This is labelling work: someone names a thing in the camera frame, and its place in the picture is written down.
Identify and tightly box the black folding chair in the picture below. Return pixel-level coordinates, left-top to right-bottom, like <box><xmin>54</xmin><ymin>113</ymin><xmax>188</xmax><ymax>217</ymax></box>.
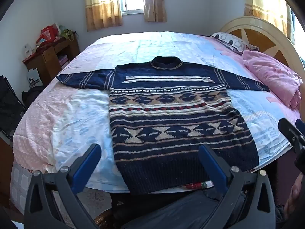
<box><xmin>0</xmin><ymin>75</ymin><xmax>26</xmax><ymax>141</ymax></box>

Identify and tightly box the white cardboard box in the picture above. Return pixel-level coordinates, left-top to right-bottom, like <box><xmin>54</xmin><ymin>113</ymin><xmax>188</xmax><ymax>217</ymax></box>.
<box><xmin>26</xmin><ymin>69</ymin><xmax>44</xmax><ymax>89</ymax></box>

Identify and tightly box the navy patterned knit sweater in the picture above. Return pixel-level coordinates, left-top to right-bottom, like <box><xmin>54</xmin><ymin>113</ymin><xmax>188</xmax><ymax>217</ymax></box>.
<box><xmin>57</xmin><ymin>56</ymin><xmax>270</xmax><ymax>195</ymax></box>

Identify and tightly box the black clothes pile on floor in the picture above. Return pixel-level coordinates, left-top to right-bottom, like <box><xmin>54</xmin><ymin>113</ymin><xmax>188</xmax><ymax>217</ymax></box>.
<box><xmin>22</xmin><ymin>86</ymin><xmax>46</xmax><ymax>108</ymax></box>

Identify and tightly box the yellow striped curtain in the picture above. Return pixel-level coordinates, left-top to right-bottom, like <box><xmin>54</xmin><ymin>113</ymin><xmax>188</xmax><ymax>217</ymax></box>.
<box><xmin>243</xmin><ymin>0</ymin><xmax>296</xmax><ymax>44</ymax></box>

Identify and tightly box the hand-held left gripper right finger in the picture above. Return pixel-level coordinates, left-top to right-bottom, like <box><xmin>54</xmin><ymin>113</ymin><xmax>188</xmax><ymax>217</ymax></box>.
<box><xmin>198</xmin><ymin>144</ymin><xmax>277</xmax><ymax>229</ymax></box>

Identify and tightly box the person's dark clothing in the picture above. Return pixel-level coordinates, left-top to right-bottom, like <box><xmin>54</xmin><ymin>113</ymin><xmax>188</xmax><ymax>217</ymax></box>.
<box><xmin>112</xmin><ymin>188</ymin><xmax>286</xmax><ymax>229</ymax></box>

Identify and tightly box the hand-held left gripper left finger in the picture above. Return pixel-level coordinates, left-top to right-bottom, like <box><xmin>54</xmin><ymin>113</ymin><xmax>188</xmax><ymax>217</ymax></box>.
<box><xmin>24</xmin><ymin>143</ymin><xmax>103</xmax><ymax>229</ymax></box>

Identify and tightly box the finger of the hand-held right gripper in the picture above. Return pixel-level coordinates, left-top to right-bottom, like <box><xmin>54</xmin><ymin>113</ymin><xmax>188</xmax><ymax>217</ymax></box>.
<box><xmin>278</xmin><ymin>117</ymin><xmax>305</xmax><ymax>152</ymax></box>
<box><xmin>295</xmin><ymin>119</ymin><xmax>305</xmax><ymax>136</ymax></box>

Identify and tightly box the red and green printed blanket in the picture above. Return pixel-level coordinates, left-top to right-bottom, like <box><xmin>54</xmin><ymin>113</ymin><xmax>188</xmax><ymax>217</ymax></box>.
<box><xmin>182</xmin><ymin>181</ymin><xmax>215</xmax><ymax>189</ymax></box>

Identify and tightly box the red gift bag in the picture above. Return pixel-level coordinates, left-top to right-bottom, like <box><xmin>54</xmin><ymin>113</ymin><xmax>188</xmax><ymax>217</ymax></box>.
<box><xmin>36</xmin><ymin>25</ymin><xmax>60</xmax><ymax>44</ymax></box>

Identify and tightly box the cream and wood headboard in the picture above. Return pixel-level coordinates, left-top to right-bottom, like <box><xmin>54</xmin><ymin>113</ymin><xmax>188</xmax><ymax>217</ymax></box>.
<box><xmin>219</xmin><ymin>16</ymin><xmax>305</xmax><ymax>77</ymax></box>

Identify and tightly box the wooden desk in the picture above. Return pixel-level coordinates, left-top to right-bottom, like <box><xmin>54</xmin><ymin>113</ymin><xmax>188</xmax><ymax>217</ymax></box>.
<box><xmin>22</xmin><ymin>37</ymin><xmax>80</xmax><ymax>86</ymax></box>

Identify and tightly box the person's right hand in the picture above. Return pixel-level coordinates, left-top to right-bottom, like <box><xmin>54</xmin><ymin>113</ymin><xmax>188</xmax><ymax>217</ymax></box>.
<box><xmin>284</xmin><ymin>172</ymin><xmax>305</xmax><ymax>220</ymax></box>

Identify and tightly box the bed with pastel dotted sheet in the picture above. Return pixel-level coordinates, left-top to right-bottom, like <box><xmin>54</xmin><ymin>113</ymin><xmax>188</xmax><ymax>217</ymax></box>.
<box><xmin>13</xmin><ymin>30</ymin><xmax>302</xmax><ymax>194</ymax></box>

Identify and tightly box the white card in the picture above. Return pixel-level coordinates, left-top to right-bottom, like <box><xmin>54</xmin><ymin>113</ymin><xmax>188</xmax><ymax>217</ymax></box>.
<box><xmin>22</xmin><ymin>43</ymin><xmax>32</xmax><ymax>59</ymax></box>

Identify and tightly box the pink blanket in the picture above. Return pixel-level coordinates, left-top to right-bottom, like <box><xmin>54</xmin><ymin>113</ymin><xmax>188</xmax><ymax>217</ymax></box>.
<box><xmin>242</xmin><ymin>51</ymin><xmax>303</xmax><ymax>108</ymax></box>

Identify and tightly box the beige floral curtain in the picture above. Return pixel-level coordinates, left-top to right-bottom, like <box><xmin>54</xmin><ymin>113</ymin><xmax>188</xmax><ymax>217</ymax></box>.
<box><xmin>143</xmin><ymin>0</ymin><xmax>167</xmax><ymax>23</ymax></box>
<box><xmin>84</xmin><ymin>0</ymin><xmax>124</xmax><ymax>32</ymax></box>

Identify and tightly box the patterned pillow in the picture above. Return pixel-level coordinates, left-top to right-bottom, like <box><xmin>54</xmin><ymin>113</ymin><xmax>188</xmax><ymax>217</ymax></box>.
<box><xmin>211</xmin><ymin>32</ymin><xmax>260</xmax><ymax>53</ymax></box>

